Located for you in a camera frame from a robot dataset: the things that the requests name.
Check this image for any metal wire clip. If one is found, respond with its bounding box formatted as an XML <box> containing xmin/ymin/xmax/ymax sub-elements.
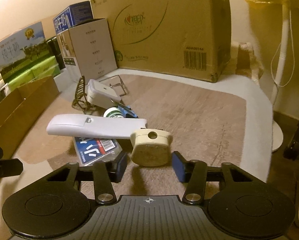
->
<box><xmin>100</xmin><ymin>75</ymin><xmax>128</xmax><ymax>96</ymax></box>

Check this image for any green tissue pack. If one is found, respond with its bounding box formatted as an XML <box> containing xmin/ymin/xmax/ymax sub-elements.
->
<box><xmin>7</xmin><ymin>56</ymin><xmax>61</xmax><ymax>91</ymax></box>

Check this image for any blue floss pick box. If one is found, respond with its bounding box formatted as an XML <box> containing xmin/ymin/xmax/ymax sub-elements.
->
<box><xmin>73</xmin><ymin>137</ymin><xmax>122</xmax><ymax>166</ymax></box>

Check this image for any green white small bottle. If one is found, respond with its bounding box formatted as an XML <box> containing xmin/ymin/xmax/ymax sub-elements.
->
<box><xmin>103</xmin><ymin>107</ymin><xmax>124</xmax><ymax>118</ymax></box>

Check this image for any shallow cardboard tray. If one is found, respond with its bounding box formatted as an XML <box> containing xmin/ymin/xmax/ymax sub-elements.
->
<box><xmin>0</xmin><ymin>76</ymin><xmax>60</xmax><ymax>159</ymax></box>

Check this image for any blue milk carton box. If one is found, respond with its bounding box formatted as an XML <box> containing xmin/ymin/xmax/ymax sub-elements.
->
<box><xmin>53</xmin><ymin>1</ymin><xmax>93</xmax><ymax>34</ymax></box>

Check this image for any white remote control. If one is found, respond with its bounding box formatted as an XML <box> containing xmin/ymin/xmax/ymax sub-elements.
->
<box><xmin>47</xmin><ymin>114</ymin><xmax>147</xmax><ymax>139</ymax></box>

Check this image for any large cardboard box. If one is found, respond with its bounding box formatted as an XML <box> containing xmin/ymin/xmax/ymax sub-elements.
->
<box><xmin>90</xmin><ymin>0</ymin><xmax>231</xmax><ymax>82</ymax></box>

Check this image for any white grey charger adapter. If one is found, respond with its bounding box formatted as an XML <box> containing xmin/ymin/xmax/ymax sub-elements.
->
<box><xmin>87</xmin><ymin>79</ymin><xmax>121</xmax><ymax>109</ymax></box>

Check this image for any cream wall plug adapter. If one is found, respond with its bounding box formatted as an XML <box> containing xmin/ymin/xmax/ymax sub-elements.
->
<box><xmin>130</xmin><ymin>128</ymin><xmax>173</xmax><ymax>167</ymax></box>

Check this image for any green pasture milk box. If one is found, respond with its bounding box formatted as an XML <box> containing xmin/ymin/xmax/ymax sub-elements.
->
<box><xmin>0</xmin><ymin>22</ymin><xmax>51</xmax><ymax>83</ymax></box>

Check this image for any white beige product box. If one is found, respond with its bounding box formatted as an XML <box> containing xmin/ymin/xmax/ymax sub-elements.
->
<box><xmin>56</xmin><ymin>18</ymin><xmax>117</xmax><ymax>82</ymax></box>

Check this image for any beige brown rug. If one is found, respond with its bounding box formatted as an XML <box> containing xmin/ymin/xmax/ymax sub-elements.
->
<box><xmin>16</xmin><ymin>75</ymin><xmax>246</xmax><ymax>190</ymax></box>

